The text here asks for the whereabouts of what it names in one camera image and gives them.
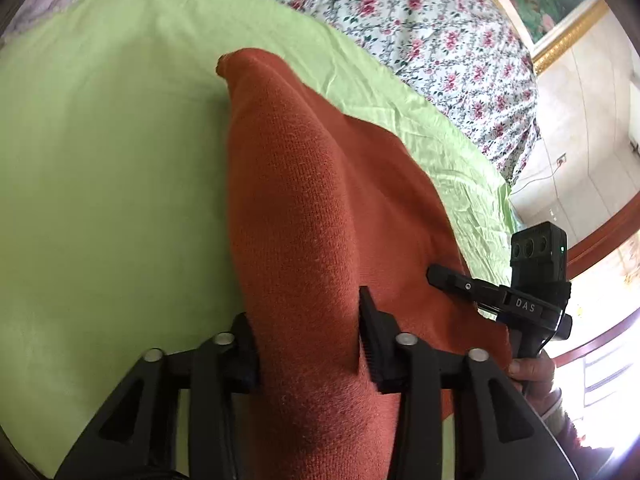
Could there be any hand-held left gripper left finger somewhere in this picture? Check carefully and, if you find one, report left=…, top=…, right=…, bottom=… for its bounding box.
left=55, top=312, right=262, bottom=480

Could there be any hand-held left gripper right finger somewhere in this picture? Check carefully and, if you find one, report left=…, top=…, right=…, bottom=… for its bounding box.
left=359, top=286, right=576, bottom=480

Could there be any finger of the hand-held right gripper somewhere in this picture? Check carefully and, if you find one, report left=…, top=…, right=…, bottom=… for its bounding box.
left=426, top=264, right=513, bottom=317

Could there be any orange knit sweater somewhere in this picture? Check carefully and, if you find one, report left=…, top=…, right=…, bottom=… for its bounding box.
left=216, top=47, right=514, bottom=480

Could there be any person's right forearm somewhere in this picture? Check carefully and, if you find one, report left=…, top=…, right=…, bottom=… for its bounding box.
left=530, top=387, right=601, bottom=480

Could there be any person's right hand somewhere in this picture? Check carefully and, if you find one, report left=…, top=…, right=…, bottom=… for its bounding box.
left=507, top=351, right=557, bottom=402

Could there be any green bedsheet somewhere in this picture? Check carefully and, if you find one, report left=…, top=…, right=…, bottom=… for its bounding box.
left=0, top=0, right=516, bottom=478

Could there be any floral quilt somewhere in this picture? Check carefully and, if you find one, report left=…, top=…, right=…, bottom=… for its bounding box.
left=165, top=0, right=542, bottom=187

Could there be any gold framed painting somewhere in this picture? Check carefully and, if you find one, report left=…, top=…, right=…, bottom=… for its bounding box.
left=460, top=0, right=612, bottom=77

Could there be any wooden bed frame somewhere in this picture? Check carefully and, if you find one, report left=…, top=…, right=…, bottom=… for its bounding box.
left=510, top=195, right=640, bottom=367

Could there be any thin cable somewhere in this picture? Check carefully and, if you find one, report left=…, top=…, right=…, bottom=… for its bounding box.
left=514, top=160, right=562, bottom=193

